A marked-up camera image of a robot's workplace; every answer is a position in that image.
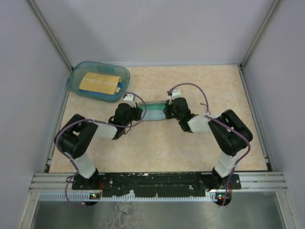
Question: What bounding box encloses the grey glasses case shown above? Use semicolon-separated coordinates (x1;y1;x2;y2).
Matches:
139;101;166;118

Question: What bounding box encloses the light blue cleaning cloth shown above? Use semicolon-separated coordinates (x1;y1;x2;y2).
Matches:
142;109;166;121

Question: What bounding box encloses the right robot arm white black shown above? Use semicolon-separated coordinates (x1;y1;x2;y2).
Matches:
163;97;253;190

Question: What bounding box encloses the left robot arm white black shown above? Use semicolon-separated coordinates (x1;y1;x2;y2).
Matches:
54;103;144;189

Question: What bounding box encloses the teal plastic bin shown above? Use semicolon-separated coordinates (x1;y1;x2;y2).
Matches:
66;61;131;103

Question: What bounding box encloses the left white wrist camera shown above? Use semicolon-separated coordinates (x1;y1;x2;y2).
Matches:
123;93;136;108

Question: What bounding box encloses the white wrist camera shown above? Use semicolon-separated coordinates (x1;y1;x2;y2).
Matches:
123;93;136;108
167;88;182;105

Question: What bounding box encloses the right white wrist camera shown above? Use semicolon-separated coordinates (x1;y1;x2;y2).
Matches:
167;88;182;105

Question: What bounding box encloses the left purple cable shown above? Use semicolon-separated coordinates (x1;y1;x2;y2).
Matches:
55;92;145;207

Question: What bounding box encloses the purple cable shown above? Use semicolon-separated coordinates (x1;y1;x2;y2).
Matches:
168;83;252;206
55;92;145;207

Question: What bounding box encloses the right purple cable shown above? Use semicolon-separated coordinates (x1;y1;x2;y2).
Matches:
168;83;252;206

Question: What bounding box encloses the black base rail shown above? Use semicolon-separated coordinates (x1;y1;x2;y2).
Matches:
72;172;241;205

